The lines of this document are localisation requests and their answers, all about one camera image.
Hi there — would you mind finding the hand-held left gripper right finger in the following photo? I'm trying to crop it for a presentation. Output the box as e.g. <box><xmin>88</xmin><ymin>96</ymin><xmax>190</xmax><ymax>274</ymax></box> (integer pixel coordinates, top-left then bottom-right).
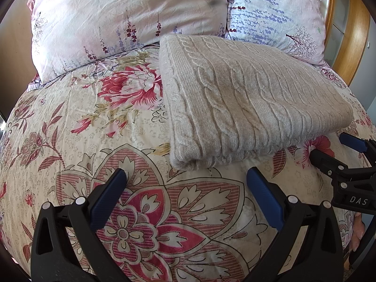
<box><xmin>244</xmin><ymin>167</ymin><xmax>344</xmax><ymax>282</ymax></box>

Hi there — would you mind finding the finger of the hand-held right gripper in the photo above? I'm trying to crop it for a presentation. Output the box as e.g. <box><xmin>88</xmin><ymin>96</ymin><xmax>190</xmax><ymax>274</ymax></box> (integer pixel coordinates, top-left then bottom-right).
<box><xmin>310</xmin><ymin>149</ymin><xmax>357</xmax><ymax>183</ymax></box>
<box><xmin>339</xmin><ymin>132</ymin><xmax>376</xmax><ymax>168</ymax></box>

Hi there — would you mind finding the person's right hand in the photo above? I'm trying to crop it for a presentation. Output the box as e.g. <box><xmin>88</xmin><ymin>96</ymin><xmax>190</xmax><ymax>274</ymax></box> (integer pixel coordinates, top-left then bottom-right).
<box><xmin>350</xmin><ymin>213</ymin><xmax>366</xmax><ymax>251</ymax></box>

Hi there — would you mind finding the pink floral pillow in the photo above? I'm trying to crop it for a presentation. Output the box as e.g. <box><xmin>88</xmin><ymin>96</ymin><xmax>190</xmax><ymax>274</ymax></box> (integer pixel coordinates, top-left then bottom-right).
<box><xmin>27</xmin><ymin>0</ymin><xmax>235</xmax><ymax>84</ymax></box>

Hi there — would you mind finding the wooden headboard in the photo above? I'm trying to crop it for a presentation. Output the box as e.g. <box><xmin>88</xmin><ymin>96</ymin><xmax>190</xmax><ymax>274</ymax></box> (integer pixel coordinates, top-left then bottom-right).
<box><xmin>323</xmin><ymin>0</ymin><xmax>371</xmax><ymax>87</ymax></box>

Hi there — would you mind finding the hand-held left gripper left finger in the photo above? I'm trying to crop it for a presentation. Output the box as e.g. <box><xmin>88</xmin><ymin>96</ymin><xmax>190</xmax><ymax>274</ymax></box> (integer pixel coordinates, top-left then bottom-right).
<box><xmin>31</xmin><ymin>167</ymin><xmax>128</xmax><ymax>282</ymax></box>

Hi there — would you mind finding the beige cable-knit sweater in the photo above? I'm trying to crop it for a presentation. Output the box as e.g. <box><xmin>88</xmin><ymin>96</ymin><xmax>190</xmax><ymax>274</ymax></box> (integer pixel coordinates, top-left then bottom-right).
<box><xmin>159</xmin><ymin>34</ymin><xmax>353</xmax><ymax>171</ymax></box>

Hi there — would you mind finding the pale blue lavender-print pillow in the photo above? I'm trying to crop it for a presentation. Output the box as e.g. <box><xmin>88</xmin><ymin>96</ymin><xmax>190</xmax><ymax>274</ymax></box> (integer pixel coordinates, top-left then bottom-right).
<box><xmin>226</xmin><ymin>0</ymin><xmax>327</xmax><ymax>67</ymax></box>

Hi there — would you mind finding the floral bed cover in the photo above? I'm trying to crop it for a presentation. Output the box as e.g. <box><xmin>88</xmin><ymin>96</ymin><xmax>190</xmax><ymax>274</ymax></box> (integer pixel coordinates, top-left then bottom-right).
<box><xmin>0</xmin><ymin>44</ymin><xmax>376</xmax><ymax>282</ymax></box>

